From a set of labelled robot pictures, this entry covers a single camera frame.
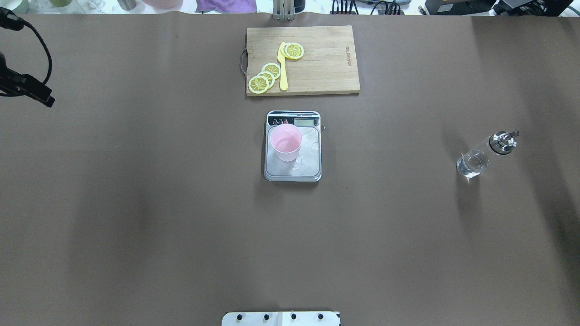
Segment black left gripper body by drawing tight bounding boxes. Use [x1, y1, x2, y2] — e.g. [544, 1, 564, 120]
[0, 53, 55, 107]

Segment pink plastic cup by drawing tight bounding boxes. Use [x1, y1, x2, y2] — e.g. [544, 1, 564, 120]
[269, 124, 303, 162]

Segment clear glass sauce bottle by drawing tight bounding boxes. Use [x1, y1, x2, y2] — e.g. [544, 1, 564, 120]
[456, 130, 520, 179]

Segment green cup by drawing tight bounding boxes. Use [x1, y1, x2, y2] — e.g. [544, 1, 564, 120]
[49, 0, 72, 8]

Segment silver digital kitchen scale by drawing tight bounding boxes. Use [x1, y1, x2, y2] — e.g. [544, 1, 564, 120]
[264, 110, 323, 183]

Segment purple cloth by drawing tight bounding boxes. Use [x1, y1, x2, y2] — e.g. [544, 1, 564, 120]
[195, 0, 257, 13]

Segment lemon slice middle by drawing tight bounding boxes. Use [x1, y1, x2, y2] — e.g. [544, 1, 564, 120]
[258, 72, 276, 89]

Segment yellow plastic knife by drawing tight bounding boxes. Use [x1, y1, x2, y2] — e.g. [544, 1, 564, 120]
[277, 42, 288, 91]

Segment lemon slice far end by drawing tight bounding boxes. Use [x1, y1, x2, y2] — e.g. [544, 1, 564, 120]
[282, 43, 305, 60]

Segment wooden cutting board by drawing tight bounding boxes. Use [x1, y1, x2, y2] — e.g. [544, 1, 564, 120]
[245, 25, 361, 96]

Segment gripper usb cable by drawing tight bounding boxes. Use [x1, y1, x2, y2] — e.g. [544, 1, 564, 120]
[0, 6, 54, 86]

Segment aluminium frame post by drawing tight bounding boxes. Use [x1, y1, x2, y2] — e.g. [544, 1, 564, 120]
[272, 0, 295, 21]

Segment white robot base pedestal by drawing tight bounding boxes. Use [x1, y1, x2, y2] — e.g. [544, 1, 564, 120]
[221, 310, 342, 326]

